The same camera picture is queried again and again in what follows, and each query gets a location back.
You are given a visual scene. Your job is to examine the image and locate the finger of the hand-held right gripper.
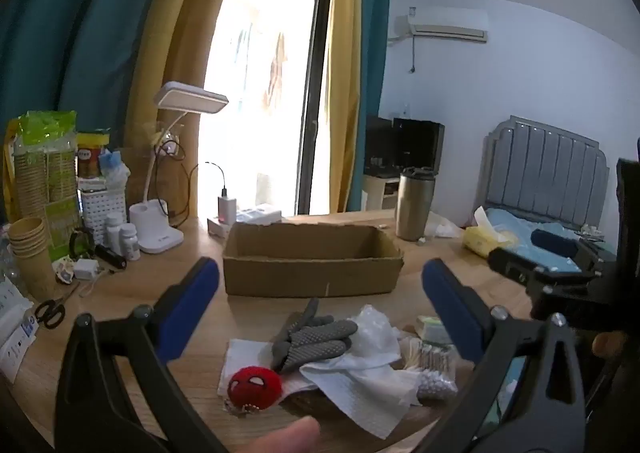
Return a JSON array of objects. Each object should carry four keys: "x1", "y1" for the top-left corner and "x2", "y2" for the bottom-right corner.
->
[
  {"x1": 487, "y1": 247, "x2": 598, "y2": 289},
  {"x1": 531, "y1": 229, "x2": 616, "y2": 274}
]

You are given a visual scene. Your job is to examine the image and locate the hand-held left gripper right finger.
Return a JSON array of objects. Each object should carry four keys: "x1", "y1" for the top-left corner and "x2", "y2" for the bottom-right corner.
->
[{"x1": 415, "y1": 258, "x2": 588, "y2": 453}]

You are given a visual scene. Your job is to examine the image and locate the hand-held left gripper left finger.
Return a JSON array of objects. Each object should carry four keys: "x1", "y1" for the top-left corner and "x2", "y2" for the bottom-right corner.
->
[{"x1": 54, "y1": 257, "x2": 228, "y2": 453}]

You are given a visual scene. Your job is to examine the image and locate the white textured cloth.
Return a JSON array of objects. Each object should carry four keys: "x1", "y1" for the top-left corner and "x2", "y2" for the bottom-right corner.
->
[{"x1": 299, "y1": 355, "x2": 423, "y2": 439}]

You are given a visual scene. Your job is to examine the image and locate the cardboard box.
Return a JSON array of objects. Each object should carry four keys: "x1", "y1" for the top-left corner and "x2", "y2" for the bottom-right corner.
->
[{"x1": 222, "y1": 222, "x2": 405, "y2": 298}]

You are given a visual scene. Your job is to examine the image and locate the grey knobbed glove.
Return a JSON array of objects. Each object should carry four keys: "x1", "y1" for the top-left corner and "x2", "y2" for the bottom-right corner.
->
[{"x1": 271, "y1": 298, "x2": 359, "y2": 374}]

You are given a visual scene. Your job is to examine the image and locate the person's right hand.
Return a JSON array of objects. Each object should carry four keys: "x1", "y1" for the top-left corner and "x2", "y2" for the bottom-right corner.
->
[{"x1": 592, "y1": 332, "x2": 628, "y2": 359}]

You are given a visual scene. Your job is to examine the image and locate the person's left hand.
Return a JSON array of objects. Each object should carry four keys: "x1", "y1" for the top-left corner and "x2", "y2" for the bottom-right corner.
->
[{"x1": 232, "y1": 415, "x2": 322, "y2": 453}]

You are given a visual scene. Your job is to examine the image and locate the green and white packet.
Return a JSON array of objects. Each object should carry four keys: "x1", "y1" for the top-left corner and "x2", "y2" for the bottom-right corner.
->
[{"x1": 415, "y1": 315, "x2": 453, "y2": 344}]

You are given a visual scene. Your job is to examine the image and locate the blue bedding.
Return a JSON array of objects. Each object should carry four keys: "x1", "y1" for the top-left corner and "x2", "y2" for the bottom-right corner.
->
[{"x1": 487, "y1": 208, "x2": 591, "y2": 274}]

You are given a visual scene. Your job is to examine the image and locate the yellow tissue pack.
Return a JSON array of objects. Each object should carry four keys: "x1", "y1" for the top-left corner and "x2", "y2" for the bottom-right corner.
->
[{"x1": 462, "y1": 207, "x2": 518, "y2": 258}]

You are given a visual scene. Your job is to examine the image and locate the cotton swab pack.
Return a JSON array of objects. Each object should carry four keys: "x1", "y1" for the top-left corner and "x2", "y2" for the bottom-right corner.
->
[{"x1": 400, "y1": 337, "x2": 458, "y2": 374}]

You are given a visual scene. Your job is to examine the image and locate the grey padded headboard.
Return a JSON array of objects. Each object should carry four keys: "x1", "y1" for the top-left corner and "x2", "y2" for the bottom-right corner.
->
[{"x1": 475, "y1": 115, "x2": 611, "y2": 229}]

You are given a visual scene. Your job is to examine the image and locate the white plastic bag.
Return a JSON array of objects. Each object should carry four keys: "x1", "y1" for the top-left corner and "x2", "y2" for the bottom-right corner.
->
[{"x1": 425, "y1": 211, "x2": 466, "y2": 240}]

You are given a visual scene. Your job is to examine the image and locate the bag of white beads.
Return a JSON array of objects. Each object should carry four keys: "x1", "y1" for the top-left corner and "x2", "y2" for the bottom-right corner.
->
[{"x1": 415, "y1": 368, "x2": 458, "y2": 401}]

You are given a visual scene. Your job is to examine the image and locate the white desk lamp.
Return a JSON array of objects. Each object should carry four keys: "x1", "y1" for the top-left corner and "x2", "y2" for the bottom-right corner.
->
[{"x1": 129, "y1": 81, "x2": 230, "y2": 255}]

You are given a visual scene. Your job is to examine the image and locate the white pill bottle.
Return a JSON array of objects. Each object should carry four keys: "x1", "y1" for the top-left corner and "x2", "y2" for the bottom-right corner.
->
[
  {"x1": 120, "y1": 224, "x2": 142, "y2": 261},
  {"x1": 104, "y1": 213, "x2": 126, "y2": 256}
]

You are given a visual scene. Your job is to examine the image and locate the black flashlight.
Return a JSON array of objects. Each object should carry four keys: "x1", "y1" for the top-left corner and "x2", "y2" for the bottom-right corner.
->
[{"x1": 95, "y1": 244, "x2": 126, "y2": 270}]

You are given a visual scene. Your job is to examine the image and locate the steel tumbler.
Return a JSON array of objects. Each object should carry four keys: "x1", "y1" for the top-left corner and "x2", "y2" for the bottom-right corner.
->
[{"x1": 395, "y1": 166, "x2": 436, "y2": 242}]

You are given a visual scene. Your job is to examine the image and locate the white charger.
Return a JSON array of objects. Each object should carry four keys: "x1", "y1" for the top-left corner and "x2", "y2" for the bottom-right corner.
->
[{"x1": 217, "y1": 188, "x2": 237, "y2": 226}]

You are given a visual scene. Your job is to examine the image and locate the white power adapter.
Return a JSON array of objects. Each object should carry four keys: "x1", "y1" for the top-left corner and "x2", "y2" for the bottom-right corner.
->
[{"x1": 74, "y1": 259, "x2": 101, "y2": 281}]

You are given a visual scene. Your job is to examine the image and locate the white perforated basket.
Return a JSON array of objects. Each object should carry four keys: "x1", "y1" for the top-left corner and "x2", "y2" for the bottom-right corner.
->
[{"x1": 80, "y1": 180, "x2": 126, "y2": 254}]

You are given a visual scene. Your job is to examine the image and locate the white cabinet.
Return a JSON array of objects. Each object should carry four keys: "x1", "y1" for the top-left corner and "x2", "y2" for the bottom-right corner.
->
[{"x1": 361, "y1": 174, "x2": 401, "y2": 211}]

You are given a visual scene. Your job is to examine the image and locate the black scissors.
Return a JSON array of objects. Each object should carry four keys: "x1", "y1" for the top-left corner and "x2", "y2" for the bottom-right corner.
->
[{"x1": 34, "y1": 283, "x2": 81, "y2": 330}]

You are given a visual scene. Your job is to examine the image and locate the stack of paper cups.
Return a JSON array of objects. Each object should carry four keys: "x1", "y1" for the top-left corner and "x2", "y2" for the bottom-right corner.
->
[{"x1": 7, "y1": 217, "x2": 56, "y2": 304}]

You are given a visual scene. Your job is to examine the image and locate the yellow can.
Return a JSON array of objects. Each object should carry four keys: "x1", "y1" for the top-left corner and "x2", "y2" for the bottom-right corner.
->
[{"x1": 76, "y1": 129, "x2": 111, "y2": 180}]

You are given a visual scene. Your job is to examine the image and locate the white power strip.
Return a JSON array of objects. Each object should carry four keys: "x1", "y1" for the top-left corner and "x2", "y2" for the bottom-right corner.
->
[{"x1": 0, "y1": 278, "x2": 40, "y2": 384}]

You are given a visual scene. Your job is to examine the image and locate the green packet of paper cups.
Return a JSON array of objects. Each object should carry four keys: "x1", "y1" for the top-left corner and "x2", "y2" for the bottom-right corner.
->
[{"x1": 4, "y1": 110, "x2": 83, "y2": 261}]

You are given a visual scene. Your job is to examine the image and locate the glass balcony door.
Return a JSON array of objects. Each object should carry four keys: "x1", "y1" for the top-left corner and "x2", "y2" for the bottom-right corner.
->
[{"x1": 197, "y1": 0, "x2": 335, "y2": 216}]

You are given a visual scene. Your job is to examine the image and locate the white air conditioner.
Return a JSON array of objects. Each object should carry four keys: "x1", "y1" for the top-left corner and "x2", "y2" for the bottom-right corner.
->
[{"x1": 407, "y1": 8, "x2": 490, "y2": 44}]

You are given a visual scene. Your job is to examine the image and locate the teal curtain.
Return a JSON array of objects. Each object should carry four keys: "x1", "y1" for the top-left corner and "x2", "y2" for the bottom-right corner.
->
[
  {"x1": 347, "y1": 0, "x2": 392, "y2": 211},
  {"x1": 0, "y1": 0, "x2": 181, "y2": 224}
]

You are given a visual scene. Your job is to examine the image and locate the yellow curtain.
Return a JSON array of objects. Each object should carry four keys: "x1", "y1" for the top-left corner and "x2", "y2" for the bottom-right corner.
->
[
  {"x1": 122, "y1": 0, "x2": 251, "y2": 214},
  {"x1": 327, "y1": 0, "x2": 371, "y2": 214}
]

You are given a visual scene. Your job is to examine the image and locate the red crochet ball keychain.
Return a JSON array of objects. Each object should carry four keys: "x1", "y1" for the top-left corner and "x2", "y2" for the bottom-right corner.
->
[{"x1": 227, "y1": 367, "x2": 283, "y2": 416}]

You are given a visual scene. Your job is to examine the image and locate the black charger cable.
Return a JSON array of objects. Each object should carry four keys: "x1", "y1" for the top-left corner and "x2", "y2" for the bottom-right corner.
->
[{"x1": 205, "y1": 162, "x2": 228, "y2": 191}]

